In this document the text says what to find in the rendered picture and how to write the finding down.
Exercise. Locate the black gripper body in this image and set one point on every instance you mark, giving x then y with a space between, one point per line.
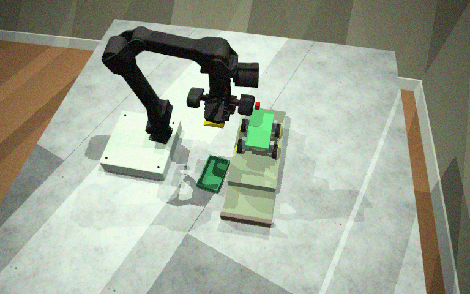
245 103

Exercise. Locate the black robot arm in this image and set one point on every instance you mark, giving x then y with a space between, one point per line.
213 54

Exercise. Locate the pale green ramp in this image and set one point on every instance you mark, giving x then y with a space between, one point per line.
252 181

